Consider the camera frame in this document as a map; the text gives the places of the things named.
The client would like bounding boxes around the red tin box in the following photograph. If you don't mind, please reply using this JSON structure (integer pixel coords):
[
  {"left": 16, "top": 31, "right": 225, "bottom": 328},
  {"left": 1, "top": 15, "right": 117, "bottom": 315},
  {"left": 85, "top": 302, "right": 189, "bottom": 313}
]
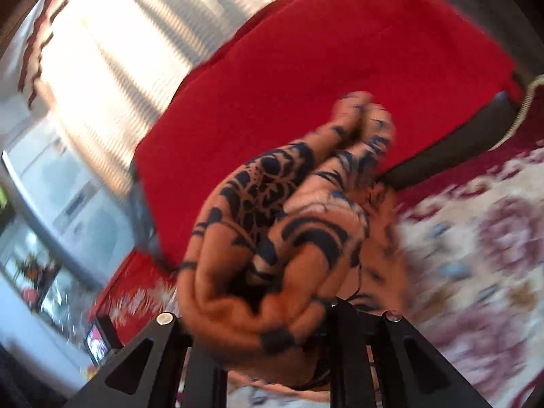
[{"left": 91, "top": 251, "right": 183, "bottom": 349}]

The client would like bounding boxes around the red blanket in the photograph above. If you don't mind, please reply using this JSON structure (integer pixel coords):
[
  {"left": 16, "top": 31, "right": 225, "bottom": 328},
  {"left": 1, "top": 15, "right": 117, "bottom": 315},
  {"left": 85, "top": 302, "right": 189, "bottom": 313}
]
[{"left": 134, "top": 0, "right": 517, "bottom": 273}]

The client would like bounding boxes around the dotted cream curtain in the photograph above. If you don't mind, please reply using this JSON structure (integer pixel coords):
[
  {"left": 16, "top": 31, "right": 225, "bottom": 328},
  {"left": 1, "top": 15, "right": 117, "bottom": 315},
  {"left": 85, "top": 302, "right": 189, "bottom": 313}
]
[{"left": 17, "top": 0, "right": 298, "bottom": 192}]

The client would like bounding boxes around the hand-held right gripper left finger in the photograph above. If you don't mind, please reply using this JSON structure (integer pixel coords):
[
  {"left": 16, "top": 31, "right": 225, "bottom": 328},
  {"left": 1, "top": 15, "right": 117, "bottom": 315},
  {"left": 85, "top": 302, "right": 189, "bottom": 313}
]
[{"left": 74, "top": 312, "right": 228, "bottom": 408}]

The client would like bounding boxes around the red and white floral mat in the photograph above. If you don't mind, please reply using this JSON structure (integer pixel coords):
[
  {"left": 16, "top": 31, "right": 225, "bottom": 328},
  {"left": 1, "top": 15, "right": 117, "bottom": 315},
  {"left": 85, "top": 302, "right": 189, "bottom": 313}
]
[{"left": 178, "top": 89, "right": 544, "bottom": 408}]

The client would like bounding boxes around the artificial flower bouquet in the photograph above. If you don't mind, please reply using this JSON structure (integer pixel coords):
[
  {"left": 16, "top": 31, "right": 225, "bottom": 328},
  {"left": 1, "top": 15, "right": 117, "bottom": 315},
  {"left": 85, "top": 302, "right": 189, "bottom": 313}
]
[{"left": 17, "top": 251, "right": 60, "bottom": 307}]

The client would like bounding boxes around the white standing air conditioner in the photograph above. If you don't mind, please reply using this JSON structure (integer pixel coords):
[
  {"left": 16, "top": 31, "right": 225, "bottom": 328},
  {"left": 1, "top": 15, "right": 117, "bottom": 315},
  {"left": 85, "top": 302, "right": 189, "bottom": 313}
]
[{"left": 0, "top": 127, "right": 141, "bottom": 264}]

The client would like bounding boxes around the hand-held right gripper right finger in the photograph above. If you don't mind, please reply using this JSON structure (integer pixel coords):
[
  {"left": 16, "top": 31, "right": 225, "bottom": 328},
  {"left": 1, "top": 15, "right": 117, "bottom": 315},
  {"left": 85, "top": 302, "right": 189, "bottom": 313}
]
[{"left": 331, "top": 300, "right": 483, "bottom": 408}]

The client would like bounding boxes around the orange floral blouse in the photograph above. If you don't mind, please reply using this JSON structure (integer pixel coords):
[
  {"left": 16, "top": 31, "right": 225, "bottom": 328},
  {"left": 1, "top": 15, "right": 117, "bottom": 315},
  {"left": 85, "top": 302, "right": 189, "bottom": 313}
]
[{"left": 176, "top": 91, "right": 398, "bottom": 389}]

